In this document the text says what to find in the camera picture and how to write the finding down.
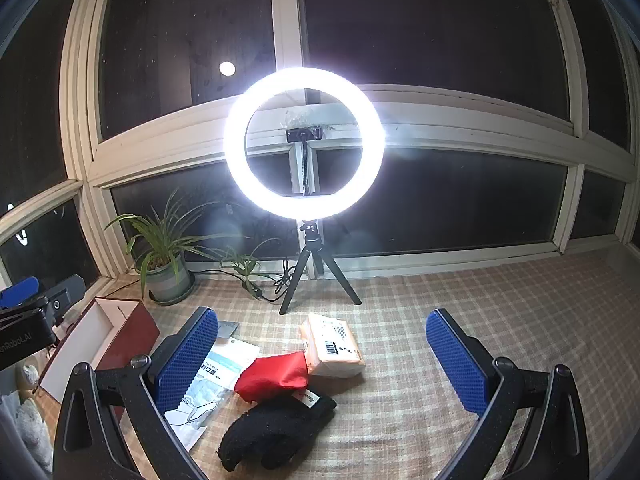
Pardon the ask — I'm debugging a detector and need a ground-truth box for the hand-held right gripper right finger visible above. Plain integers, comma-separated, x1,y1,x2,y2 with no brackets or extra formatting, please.
425,308,591,480

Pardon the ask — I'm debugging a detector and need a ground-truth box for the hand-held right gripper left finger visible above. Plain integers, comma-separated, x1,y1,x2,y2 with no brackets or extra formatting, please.
52,306,221,480

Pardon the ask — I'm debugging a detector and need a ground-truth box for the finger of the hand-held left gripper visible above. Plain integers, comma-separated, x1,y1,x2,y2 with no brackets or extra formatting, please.
0,276,40,309

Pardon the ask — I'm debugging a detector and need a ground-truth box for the dark red cardboard box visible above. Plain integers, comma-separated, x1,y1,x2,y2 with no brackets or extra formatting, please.
39,297,161,421

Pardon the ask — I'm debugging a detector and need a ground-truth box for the red cloth pouch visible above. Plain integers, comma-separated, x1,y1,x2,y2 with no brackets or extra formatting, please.
234,351,308,403

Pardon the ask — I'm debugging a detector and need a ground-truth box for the face mask package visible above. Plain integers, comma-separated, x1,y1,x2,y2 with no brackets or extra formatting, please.
165,337,261,453

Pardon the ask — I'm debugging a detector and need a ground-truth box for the grey pot saucer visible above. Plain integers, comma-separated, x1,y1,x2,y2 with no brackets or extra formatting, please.
146,272,196,306

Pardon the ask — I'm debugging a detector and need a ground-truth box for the grey flower pot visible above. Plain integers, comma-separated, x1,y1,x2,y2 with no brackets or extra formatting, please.
147,252,191,301

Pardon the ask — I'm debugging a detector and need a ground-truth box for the white fluffy cloth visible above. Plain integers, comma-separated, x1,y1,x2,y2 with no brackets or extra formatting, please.
14,362,53,476

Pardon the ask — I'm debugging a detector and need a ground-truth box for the small spider plant shoot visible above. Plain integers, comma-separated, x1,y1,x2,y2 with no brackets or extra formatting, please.
220,237,281,293

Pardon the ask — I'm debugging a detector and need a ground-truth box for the black knitted glove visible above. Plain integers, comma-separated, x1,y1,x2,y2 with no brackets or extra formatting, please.
217,389,338,472

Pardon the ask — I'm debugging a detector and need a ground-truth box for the green spider plant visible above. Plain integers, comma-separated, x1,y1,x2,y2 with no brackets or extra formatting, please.
104,187,241,301

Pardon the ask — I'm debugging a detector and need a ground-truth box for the orange tissue pack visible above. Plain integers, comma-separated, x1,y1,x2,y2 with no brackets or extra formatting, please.
300,312,366,377

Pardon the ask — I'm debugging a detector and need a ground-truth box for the black cable with inline switch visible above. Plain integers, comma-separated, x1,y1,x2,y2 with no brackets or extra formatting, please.
190,257,301,303

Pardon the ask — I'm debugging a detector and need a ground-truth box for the thin black cable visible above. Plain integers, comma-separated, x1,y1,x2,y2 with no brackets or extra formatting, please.
102,280,146,297

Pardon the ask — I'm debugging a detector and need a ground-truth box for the white ring light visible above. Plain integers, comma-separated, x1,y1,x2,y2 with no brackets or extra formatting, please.
223,67,387,221

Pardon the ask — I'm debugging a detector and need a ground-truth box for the white window frame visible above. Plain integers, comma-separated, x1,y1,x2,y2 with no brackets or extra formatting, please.
0,0,640,281

